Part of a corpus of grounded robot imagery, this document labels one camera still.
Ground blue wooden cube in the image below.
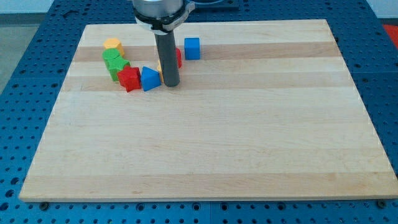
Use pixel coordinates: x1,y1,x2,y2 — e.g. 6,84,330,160
184,37,200,60

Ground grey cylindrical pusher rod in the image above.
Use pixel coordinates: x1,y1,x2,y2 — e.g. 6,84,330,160
155,31,180,87

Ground green star block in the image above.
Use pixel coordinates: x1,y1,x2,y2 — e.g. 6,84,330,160
108,57,131,82

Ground green cylinder block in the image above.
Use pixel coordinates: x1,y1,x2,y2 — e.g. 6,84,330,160
102,48,120,69

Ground yellow hexagonal block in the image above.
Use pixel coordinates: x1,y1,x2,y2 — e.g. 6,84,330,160
103,38,125,56

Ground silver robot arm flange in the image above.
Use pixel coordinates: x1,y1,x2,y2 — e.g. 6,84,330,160
132,0,195,35

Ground light wooden board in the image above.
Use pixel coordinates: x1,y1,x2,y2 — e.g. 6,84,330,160
19,19,397,202

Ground red block behind rod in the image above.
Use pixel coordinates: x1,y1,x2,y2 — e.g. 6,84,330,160
175,47,182,68

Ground blue triangular block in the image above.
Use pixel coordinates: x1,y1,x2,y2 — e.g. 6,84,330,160
141,67,161,91

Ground yellow block behind rod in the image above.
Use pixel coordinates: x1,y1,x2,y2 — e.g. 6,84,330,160
157,60,164,83

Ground red wooden block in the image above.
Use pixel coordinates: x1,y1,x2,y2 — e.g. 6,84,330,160
117,65,141,92

